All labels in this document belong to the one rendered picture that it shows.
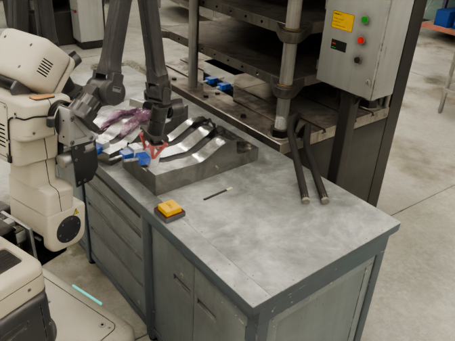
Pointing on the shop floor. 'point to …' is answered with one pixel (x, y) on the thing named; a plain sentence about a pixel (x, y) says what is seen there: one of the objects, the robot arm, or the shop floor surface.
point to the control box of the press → (359, 61)
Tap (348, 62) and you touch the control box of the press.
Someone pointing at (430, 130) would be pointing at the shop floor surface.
